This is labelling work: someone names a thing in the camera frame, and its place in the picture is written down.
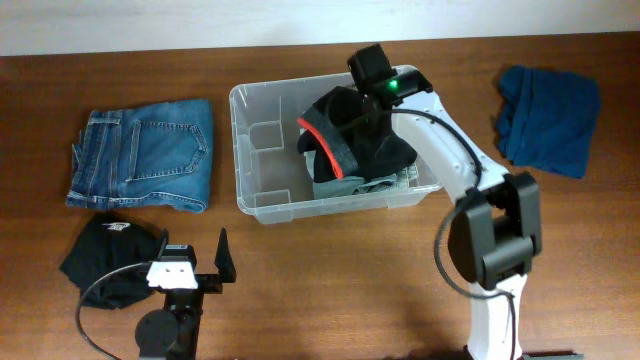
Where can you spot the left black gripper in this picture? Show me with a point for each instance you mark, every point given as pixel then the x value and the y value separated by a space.
pixel 212 283

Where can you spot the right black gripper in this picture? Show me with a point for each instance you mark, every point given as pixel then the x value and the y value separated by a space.
pixel 373 140

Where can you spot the black garment with red band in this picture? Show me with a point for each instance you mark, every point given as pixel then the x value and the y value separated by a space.
pixel 330 131

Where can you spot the light wash jeans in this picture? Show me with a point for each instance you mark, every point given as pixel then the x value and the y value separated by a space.
pixel 354 185

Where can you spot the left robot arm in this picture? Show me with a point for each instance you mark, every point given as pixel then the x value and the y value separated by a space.
pixel 172 331

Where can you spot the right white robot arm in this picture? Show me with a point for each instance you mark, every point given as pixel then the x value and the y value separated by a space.
pixel 485 246

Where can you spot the clear plastic storage bin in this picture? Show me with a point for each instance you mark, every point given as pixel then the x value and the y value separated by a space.
pixel 273 184

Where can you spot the black shirt with white logo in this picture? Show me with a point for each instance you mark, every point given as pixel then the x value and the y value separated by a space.
pixel 107 243

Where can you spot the folded blue denim jeans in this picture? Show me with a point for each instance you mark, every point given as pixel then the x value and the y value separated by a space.
pixel 156 155

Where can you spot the folded dark blue shirt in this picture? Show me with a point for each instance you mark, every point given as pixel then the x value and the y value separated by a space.
pixel 548 119

